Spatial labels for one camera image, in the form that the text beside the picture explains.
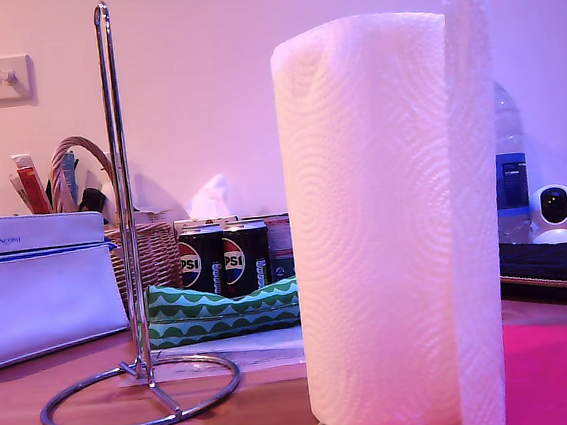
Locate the white paper towel roll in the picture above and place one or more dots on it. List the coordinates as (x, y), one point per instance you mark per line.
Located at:
(374, 214)

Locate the metallic paper towel stand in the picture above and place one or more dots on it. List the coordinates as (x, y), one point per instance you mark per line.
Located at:
(134, 237)

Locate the black Pepsi can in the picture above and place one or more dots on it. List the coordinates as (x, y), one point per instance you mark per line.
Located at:
(200, 265)
(245, 261)

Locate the tissue box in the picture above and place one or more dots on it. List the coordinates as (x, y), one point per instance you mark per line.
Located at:
(212, 199)

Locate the green wave pattern pouch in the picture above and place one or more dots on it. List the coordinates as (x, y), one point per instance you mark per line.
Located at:
(223, 311)

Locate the white cardboard box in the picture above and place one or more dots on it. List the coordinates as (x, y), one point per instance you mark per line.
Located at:
(155, 216)

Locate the clear printed plastic bag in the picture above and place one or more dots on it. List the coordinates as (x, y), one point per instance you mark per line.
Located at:
(268, 362)

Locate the blue flat packet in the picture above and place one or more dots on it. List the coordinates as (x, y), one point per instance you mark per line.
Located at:
(70, 180)

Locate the large clear water bottle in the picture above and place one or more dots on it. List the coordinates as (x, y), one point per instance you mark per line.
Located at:
(511, 175)

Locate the white Lancome box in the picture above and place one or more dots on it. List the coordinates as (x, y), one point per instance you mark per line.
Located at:
(34, 231)

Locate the red and white tube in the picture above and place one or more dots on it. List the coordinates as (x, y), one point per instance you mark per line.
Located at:
(33, 183)

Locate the white zip pouch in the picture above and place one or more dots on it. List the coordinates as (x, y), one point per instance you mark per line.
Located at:
(41, 306)

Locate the black quilted case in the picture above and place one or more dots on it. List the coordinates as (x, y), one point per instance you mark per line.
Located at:
(555, 267)

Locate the pink plastic bag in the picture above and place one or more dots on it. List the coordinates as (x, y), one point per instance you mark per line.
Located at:
(560, 376)

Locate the small white round camera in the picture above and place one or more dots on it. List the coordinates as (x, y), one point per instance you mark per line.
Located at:
(557, 216)

